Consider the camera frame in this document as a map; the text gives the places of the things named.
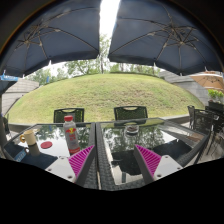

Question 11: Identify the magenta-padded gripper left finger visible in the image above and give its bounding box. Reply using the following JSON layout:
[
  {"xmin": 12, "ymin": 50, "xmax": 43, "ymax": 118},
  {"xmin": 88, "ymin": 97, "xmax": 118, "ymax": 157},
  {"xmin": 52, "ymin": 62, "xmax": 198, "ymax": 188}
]
[{"xmin": 44, "ymin": 144, "xmax": 98, "ymax": 188}]

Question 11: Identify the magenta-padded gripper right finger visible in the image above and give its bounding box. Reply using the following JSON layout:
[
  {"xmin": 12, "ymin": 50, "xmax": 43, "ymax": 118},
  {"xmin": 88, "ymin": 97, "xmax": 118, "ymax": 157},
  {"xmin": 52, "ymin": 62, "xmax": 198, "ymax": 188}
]
[{"xmin": 133, "ymin": 143, "xmax": 184, "ymax": 185}]

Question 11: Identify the red-capped clear drink bottle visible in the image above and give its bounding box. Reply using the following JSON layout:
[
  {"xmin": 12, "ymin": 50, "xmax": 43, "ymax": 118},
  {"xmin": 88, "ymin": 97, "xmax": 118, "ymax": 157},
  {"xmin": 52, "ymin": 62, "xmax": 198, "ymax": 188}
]
[{"xmin": 63, "ymin": 115, "xmax": 81, "ymax": 155}]

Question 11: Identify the flat round red coaster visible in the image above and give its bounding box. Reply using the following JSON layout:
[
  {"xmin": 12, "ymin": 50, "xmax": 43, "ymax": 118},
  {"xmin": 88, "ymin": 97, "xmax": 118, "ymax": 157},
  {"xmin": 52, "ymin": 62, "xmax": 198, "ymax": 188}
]
[{"xmin": 40, "ymin": 140, "xmax": 54, "ymax": 150}]

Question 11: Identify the clear glass ashtray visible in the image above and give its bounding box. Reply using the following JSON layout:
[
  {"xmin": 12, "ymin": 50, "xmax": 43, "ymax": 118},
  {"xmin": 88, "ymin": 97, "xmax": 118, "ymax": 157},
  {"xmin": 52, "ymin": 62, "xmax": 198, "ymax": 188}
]
[{"xmin": 124, "ymin": 123, "xmax": 140, "ymax": 136}]

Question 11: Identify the dark green woven chair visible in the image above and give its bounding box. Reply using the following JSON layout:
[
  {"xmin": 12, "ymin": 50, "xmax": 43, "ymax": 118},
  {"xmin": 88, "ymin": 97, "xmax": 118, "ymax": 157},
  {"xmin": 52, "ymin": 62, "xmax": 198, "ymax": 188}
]
[
  {"xmin": 53, "ymin": 107, "xmax": 86, "ymax": 124},
  {"xmin": 113, "ymin": 105, "xmax": 149, "ymax": 122}
]

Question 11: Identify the group of dark patio chairs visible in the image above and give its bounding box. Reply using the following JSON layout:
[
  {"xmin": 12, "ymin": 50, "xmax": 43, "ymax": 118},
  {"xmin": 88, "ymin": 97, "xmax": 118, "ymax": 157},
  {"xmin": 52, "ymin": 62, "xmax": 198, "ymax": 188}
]
[{"xmin": 187, "ymin": 104, "xmax": 224, "ymax": 158}]

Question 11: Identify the green potted plant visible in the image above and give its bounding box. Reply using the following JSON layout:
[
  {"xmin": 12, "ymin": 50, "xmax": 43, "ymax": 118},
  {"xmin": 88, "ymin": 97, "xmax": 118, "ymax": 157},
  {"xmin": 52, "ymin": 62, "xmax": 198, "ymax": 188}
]
[{"xmin": 207, "ymin": 89, "xmax": 224, "ymax": 104}]

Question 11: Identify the beige patio umbrella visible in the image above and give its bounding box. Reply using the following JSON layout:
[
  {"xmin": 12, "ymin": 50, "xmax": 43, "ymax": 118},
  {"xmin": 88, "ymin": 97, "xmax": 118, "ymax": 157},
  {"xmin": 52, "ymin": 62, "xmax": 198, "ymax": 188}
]
[{"xmin": 189, "ymin": 70, "xmax": 224, "ymax": 91}]

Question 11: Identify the light blue printed umbrella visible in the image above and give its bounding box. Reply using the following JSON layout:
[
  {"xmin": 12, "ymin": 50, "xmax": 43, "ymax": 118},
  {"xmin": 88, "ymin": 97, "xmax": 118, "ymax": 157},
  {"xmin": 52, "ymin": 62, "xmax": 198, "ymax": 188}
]
[{"xmin": 0, "ymin": 73, "xmax": 20, "ymax": 94}]

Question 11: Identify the large dark blue patio umbrella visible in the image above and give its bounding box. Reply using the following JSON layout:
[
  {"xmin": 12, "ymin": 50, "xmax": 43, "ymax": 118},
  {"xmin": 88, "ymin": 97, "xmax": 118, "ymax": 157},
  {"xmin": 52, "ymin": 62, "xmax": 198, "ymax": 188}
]
[
  {"xmin": 0, "ymin": 0, "xmax": 103, "ymax": 78},
  {"xmin": 108, "ymin": 0, "xmax": 224, "ymax": 76}
]

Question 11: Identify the cream mug with yellow handle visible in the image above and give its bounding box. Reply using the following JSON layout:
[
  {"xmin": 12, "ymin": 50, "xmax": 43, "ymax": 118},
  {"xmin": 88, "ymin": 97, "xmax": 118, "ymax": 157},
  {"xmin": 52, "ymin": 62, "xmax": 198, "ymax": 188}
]
[{"xmin": 19, "ymin": 129, "xmax": 38, "ymax": 147}]

